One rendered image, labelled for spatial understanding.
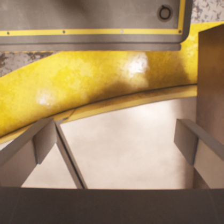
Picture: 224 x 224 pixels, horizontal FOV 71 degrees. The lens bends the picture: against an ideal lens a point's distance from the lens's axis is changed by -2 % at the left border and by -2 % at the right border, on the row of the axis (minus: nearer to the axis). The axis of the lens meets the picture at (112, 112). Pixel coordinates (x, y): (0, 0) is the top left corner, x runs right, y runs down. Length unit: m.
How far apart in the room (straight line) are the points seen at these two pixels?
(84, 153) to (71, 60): 0.45
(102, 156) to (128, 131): 0.13
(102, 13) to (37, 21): 0.18
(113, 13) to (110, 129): 0.34
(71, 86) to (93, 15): 0.43
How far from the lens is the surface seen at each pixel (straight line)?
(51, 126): 0.16
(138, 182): 0.66
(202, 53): 0.52
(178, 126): 0.16
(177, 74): 0.86
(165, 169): 0.65
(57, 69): 0.85
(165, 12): 0.52
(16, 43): 0.56
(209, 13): 0.93
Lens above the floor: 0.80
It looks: 72 degrees down
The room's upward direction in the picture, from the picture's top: 177 degrees counter-clockwise
